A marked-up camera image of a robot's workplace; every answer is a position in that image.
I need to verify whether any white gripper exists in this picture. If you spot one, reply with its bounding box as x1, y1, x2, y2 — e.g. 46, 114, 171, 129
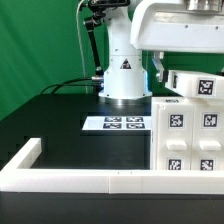
130, 0, 224, 82

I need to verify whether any white block with markers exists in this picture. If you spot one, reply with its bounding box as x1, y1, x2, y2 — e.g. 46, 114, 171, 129
165, 70, 224, 99

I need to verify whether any small white cabinet door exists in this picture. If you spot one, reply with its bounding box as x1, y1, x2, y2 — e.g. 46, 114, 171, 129
156, 103, 193, 171

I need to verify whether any white cabinet box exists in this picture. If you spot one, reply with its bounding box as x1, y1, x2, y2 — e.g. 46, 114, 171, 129
150, 97, 224, 170

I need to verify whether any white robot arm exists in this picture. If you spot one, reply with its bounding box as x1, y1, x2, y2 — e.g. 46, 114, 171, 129
99, 0, 224, 104

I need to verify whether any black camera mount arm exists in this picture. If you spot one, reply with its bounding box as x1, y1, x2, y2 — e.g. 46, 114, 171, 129
81, 0, 130, 77

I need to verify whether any white cable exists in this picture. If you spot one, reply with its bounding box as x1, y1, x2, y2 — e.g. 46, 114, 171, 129
75, 0, 90, 95

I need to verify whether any white marker base plate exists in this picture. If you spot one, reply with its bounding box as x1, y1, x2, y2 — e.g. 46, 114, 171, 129
82, 116, 151, 131

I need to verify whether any white L-shaped frame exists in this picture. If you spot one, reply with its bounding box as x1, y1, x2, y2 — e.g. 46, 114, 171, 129
0, 138, 224, 195

